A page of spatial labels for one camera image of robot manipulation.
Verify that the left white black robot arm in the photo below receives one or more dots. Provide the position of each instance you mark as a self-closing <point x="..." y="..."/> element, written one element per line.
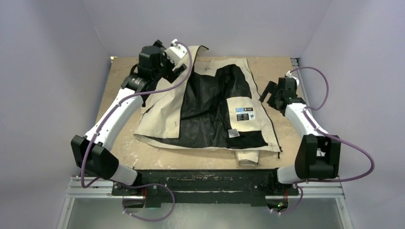
<point x="158" y="70"/>

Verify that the beige jacket with black lining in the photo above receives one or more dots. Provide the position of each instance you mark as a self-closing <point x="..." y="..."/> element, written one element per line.
<point x="217" y="107"/>

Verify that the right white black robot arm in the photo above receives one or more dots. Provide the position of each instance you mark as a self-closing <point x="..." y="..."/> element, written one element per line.
<point x="318" y="156"/>

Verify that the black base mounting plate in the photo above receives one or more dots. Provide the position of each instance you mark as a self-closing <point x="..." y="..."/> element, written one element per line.
<point x="206" y="186"/>

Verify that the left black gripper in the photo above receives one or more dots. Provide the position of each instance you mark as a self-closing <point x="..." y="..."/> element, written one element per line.
<point x="171" y="75"/>

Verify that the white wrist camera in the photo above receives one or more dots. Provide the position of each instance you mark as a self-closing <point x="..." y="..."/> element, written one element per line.
<point x="290" y="74"/>
<point x="175" y="52"/>

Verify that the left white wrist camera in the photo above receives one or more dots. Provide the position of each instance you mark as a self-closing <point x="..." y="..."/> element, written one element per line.
<point x="175" y="52"/>

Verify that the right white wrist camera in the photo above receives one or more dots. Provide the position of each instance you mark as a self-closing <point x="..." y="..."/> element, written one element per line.
<point x="290" y="74"/>

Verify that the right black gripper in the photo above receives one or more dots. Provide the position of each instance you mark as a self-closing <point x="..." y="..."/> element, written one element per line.
<point x="271" y="88"/>

